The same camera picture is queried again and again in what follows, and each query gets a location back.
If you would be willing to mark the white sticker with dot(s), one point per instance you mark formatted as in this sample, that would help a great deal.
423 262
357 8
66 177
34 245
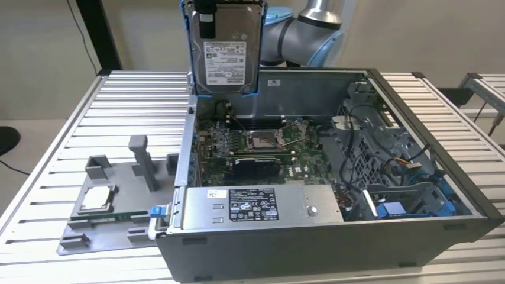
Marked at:
273 83

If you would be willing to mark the black round chair base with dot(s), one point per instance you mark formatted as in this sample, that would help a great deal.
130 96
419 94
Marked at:
8 140

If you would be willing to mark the black vertical post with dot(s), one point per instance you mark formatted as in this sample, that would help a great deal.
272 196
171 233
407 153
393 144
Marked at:
103 35

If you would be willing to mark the black RAM slot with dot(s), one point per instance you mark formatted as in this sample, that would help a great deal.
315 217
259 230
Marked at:
256 119
256 125

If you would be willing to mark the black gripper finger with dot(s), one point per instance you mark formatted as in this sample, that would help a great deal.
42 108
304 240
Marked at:
206 17

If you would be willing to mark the CPU socket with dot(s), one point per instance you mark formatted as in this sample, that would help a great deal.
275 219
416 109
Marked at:
263 141

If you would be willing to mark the thin metal locking lever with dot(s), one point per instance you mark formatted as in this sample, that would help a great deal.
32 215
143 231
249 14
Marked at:
240 122

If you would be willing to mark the black graphics card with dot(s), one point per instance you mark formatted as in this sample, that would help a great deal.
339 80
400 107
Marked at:
256 170

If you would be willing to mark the green RAM stick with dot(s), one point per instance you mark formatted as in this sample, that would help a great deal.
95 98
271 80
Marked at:
126 215

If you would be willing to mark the silver CPU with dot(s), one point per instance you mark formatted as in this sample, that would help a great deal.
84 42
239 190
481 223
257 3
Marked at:
96 198

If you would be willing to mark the blue case latch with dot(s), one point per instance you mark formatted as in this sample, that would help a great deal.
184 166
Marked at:
158 212

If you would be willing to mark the grey parts rack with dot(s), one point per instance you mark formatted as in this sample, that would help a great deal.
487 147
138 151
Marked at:
126 242

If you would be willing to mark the silver power supply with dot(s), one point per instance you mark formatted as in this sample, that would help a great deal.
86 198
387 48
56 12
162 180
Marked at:
288 204

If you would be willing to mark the hard disk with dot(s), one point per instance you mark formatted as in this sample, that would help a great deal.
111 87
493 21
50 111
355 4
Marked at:
228 59

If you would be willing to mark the black open PC case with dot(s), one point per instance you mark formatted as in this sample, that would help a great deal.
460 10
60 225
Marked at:
276 254

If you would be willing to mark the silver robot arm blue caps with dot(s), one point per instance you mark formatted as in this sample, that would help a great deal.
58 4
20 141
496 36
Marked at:
292 38

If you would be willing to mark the green motherboard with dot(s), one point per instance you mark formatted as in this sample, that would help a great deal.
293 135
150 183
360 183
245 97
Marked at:
308 168

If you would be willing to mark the slatted metal side table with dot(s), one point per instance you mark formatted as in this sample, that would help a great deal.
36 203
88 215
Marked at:
489 85

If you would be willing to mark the blue plastic bay bracket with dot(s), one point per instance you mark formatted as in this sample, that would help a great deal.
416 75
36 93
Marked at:
391 209

